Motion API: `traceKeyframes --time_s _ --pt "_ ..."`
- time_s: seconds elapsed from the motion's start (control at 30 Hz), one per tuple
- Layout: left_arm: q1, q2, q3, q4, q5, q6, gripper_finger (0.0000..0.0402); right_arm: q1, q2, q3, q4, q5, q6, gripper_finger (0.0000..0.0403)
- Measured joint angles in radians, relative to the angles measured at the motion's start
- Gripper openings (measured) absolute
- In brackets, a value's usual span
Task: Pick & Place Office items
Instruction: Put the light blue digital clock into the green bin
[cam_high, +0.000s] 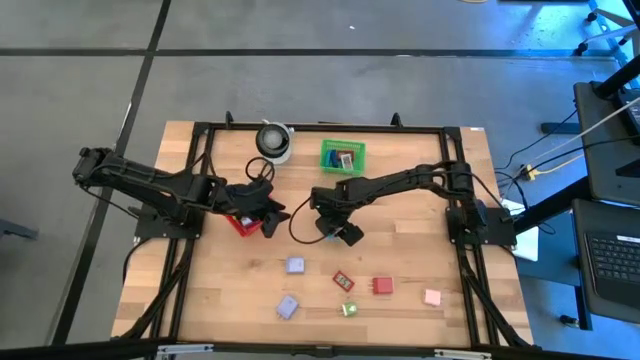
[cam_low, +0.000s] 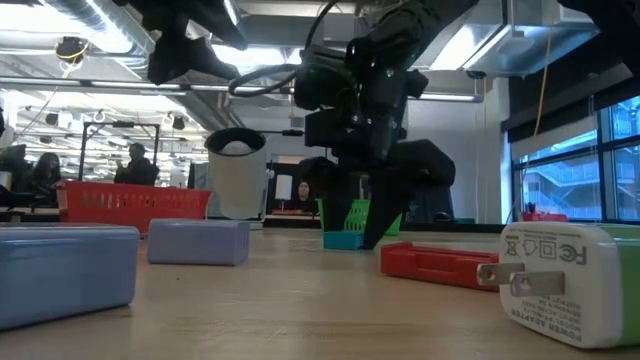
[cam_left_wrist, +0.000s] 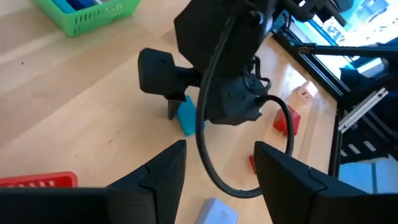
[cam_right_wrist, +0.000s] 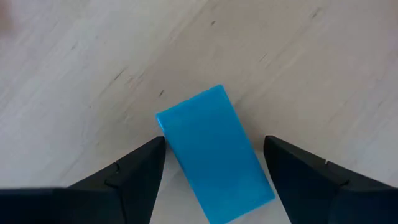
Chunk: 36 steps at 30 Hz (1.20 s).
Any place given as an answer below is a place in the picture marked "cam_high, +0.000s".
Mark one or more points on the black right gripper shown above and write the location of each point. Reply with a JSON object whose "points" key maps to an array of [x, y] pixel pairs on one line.
{"points": [[330, 205]]}

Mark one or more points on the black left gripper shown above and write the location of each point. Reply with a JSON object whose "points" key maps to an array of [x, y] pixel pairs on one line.
{"points": [[245, 200]]}

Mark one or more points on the teal rectangular block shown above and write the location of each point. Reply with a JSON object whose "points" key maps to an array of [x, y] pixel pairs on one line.
{"points": [[336, 236]]}

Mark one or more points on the red office item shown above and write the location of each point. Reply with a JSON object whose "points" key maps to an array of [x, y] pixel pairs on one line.
{"points": [[343, 281]]}

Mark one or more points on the lavender square charger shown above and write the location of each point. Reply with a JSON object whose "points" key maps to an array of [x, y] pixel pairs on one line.
{"points": [[295, 265]]}

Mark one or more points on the small white office item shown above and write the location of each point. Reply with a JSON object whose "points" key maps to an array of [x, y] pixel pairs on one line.
{"points": [[347, 161]]}

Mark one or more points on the red wall charger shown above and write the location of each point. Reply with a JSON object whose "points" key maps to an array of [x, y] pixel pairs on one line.
{"points": [[383, 285]]}

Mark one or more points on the blue rectangular block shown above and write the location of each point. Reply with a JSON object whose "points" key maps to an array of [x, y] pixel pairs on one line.
{"points": [[330, 159]]}

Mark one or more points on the white green wall charger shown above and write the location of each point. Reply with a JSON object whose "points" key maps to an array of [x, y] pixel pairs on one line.
{"points": [[350, 309]]}

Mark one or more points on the red rectangular block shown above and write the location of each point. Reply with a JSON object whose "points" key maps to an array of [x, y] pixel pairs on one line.
{"points": [[345, 151]]}

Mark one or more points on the large lavender wall charger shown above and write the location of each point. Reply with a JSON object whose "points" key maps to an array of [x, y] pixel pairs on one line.
{"points": [[287, 306]]}

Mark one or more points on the pink square block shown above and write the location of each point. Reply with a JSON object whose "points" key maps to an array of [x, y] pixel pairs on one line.
{"points": [[432, 297]]}

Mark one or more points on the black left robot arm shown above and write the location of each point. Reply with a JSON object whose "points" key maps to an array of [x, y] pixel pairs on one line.
{"points": [[150, 180]]}

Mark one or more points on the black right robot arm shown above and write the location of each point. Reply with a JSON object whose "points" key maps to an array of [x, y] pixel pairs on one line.
{"points": [[410, 177]]}

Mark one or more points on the red plastic basket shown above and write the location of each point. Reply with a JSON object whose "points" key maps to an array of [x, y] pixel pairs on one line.
{"points": [[242, 231]]}

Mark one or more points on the green plastic basket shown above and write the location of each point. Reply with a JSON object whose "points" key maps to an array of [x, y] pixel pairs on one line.
{"points": [[345, 171]]}

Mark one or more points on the black overhead rig bar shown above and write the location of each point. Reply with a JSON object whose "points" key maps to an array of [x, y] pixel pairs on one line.
{"points": [[320, 352]]}

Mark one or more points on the white paper sheet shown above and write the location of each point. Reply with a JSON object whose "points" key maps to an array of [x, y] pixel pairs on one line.
{"points": [[527, 245]]}

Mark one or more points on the yellow power plug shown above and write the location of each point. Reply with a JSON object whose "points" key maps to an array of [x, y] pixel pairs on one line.
{"points": [[529, 173]]}

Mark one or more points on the black diagonal support beam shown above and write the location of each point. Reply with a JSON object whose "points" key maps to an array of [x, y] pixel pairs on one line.
{"points": [[555, 205], [617, 77]]}

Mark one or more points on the dark grey furniture leg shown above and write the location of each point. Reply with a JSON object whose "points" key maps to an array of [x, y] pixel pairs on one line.
{"points": [[15, 230]]}

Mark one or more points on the black laptop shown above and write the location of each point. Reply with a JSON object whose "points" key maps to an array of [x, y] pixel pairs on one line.
{"points": [[615, 260]]}

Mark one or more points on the black side desk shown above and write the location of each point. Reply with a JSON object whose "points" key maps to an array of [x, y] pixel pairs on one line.
{"points": [[605, 150]]}

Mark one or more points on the black aluminium table frame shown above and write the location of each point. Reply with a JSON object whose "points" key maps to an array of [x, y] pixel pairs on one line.
{"points": [[325, 128]]}

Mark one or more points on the silver metal bracket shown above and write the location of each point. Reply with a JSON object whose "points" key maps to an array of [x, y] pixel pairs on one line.
{"points": [[462, 354], [185, 349]]}

